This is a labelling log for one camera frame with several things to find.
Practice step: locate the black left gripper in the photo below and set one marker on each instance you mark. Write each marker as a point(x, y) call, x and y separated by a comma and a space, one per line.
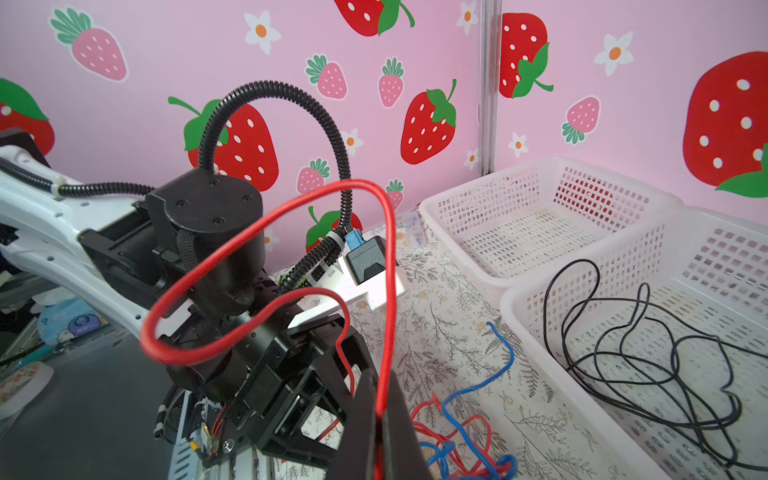
point(222, 326)

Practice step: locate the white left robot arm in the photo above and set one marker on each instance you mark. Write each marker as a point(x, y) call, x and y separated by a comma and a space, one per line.
point(122, 246)

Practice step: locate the middle white plastic basket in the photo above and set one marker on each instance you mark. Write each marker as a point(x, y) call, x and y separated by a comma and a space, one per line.
point(657, 340)

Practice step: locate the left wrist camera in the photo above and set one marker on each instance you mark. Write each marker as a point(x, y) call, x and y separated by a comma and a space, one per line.
point(359, 275)

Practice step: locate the left white plastic basket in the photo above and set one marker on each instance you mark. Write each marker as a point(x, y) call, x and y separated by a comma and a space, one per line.
point(503, 225)

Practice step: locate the white plastic basket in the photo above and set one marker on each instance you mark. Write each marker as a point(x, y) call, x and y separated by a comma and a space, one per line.
point(657, 340)
point(503, 225)

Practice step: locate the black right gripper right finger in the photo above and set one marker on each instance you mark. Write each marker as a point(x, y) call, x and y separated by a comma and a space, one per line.
point(402, 457)

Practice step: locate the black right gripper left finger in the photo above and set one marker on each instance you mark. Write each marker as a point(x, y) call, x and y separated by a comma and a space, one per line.
point(355, 457)

